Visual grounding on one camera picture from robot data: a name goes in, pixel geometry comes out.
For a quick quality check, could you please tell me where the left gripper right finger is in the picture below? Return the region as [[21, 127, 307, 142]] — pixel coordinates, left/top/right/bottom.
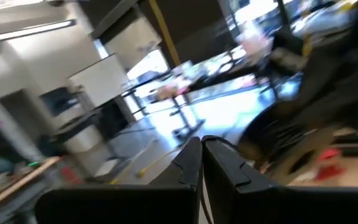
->
[[202, 135, 280, 224]]

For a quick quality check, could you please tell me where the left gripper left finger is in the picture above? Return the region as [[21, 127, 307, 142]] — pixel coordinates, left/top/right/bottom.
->
[[149, 136, 204, 188]]

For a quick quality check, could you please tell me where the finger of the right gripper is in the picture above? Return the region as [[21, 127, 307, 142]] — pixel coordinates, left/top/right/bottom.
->
[[275, 90, 354, 131]]

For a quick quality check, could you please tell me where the long black cord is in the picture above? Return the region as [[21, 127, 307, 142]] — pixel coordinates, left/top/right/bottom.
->
[[199, 119, 310, 224]]

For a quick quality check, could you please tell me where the black plastic spool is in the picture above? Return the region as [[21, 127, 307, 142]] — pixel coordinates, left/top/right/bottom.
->
[[237, 101, 335, 187]]

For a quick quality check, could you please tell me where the red tape dispenser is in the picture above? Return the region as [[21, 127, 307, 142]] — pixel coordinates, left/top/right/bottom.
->
[[314, 147, 347, 182]]

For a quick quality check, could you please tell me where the white plastic bag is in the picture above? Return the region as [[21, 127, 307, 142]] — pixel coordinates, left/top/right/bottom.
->
[[155, 83, 190, 101]]

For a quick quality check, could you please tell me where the black leg desk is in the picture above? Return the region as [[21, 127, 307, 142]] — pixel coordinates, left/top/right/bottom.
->
[[128, 60, 279, 141]]

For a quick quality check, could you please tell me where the black equipment cart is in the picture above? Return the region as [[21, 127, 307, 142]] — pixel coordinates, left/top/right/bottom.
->
[[38, 86, 136, 158]]

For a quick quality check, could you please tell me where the white whiteboard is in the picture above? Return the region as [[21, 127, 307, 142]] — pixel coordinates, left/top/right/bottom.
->
[[68, 53, 131, 107]]

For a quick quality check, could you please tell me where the wooden work table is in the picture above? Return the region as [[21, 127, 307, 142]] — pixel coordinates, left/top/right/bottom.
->
[[0, 156, 62, 216]]

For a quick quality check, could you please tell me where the long ceiling light bar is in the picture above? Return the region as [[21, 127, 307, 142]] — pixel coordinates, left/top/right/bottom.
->
[[0, 18, 78, 45]]

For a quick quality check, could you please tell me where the yellow extension cord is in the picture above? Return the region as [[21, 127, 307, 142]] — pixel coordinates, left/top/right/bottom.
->
[[108, 148, 181, 185]]

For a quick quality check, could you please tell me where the hanging yellow cord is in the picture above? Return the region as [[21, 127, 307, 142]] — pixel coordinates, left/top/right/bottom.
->
[[149, 0, 182, 67]]

